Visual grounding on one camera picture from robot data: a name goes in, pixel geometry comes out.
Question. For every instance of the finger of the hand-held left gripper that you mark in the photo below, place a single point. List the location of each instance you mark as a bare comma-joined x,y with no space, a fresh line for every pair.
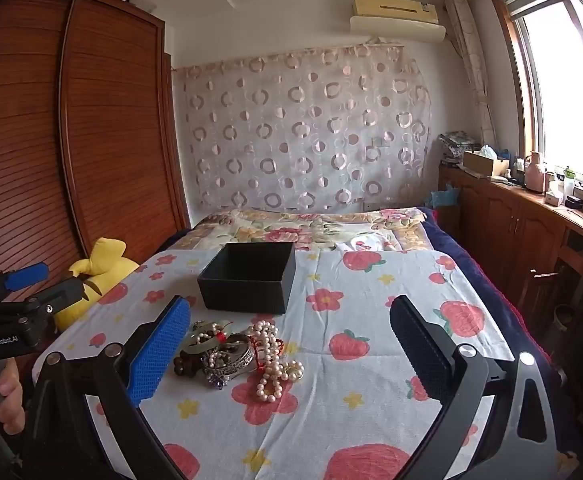
64,291
26,276

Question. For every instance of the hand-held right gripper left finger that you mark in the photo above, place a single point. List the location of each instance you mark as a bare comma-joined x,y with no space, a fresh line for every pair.
161,355

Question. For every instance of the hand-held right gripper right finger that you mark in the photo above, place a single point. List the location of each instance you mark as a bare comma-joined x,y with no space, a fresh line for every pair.
421,347

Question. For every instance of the pale green jade bangle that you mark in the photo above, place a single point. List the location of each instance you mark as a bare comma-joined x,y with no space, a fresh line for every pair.
196,345

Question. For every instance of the carved silver bangle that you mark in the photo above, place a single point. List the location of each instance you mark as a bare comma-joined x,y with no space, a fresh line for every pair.
239,357

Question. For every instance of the black jewelry box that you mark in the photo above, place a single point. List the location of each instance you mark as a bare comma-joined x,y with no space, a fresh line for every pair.
246,285

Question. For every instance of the yellow plush toy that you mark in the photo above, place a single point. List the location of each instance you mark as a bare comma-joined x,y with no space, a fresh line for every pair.
104,265

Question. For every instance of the dark blue blanket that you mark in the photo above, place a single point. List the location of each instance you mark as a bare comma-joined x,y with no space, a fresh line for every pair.
476,280

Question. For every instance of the strawberry print cloth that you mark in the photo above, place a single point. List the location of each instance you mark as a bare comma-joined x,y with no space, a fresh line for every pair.
351,410

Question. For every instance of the wooden chair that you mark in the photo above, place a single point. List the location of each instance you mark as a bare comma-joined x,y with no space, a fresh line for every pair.
539,290

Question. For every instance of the brown wooden wardrobe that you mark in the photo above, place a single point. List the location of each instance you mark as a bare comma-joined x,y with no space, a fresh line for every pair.
71,135

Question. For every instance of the long wooden cabinet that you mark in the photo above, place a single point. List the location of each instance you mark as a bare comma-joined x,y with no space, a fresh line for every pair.
501,220

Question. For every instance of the teal plastic bag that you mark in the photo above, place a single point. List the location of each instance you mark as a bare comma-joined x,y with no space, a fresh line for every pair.
444,197

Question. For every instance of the floral blanket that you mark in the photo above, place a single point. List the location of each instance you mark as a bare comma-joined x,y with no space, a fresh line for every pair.
281,232

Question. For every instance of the cardboard box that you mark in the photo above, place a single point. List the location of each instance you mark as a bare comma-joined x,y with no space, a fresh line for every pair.
481,164

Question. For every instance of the small white box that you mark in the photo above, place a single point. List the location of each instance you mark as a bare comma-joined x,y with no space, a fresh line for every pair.
554,199

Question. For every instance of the stack of printed cloth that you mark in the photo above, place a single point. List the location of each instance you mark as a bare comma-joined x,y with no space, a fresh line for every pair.
457,145

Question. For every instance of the pink vase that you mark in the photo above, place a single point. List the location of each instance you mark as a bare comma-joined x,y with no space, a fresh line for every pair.
535,175

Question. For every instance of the small black device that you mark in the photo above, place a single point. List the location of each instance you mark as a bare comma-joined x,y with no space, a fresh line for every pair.
574,203

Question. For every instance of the green cap bottle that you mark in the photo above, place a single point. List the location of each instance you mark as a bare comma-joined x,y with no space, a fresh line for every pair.
570,185

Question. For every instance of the patterned window curtain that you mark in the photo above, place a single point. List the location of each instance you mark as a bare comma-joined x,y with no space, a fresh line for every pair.
471,70

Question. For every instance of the cream air conditioner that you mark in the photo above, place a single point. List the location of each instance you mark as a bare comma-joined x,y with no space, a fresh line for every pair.
396,17

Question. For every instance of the circle pattern wall curtain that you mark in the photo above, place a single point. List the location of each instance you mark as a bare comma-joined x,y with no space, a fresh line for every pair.
301,125

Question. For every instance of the wooden frame window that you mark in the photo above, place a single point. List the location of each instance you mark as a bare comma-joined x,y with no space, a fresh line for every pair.
561,85

